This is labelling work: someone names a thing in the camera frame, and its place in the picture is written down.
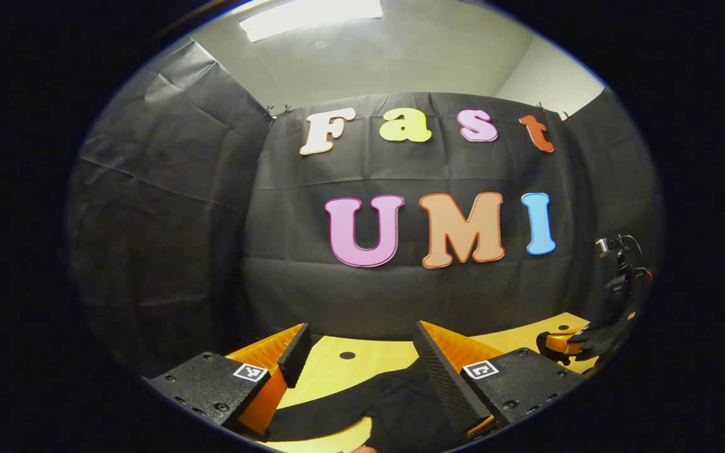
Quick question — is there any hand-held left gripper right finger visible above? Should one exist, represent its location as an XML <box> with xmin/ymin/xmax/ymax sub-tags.
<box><xmin>412</xmin><ymin>320</ymin><xmax>583</xmax><ymax>439</ymax></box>

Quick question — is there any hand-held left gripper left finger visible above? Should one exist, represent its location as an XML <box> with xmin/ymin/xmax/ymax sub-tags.
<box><xmin>142</xmin><ymin>323</ymin><xmax>313</xmax><ymax>443</ymax></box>

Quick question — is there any black shirt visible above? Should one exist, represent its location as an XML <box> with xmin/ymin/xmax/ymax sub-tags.
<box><xmin>268</xmin><ymin>365</ymin><xmax>483</xmax><ymax>453</ymax></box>

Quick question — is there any ceiling light panel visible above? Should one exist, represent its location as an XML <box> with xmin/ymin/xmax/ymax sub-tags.
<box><xmin>239</xmin><ymin>0</ymin><xmax>383</xmax><ymax>43</ymax></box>

